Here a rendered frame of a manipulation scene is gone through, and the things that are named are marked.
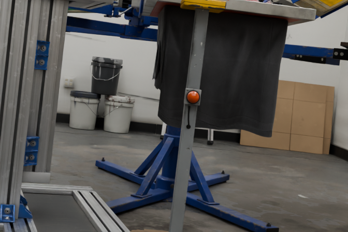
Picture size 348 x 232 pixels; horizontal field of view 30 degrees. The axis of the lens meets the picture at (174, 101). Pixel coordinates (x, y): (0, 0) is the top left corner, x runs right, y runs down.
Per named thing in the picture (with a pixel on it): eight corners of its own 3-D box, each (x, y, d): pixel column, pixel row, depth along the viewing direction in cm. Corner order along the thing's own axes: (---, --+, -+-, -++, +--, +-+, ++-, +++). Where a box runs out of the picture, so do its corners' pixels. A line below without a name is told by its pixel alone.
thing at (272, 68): (274, 139, 234) (289, 20, 232) (150, 125, 230) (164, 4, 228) (272, 138, 237) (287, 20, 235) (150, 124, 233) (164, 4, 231)
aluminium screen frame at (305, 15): (315, 20, 224) (316, 9, 224) (146, -1, 219) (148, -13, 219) (265, 31, 302) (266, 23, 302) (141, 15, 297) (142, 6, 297)
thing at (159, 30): (177, 98, 233) (188, 8, 231) (153, 96, 232) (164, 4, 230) (168, 92, 279) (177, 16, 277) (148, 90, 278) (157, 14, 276)
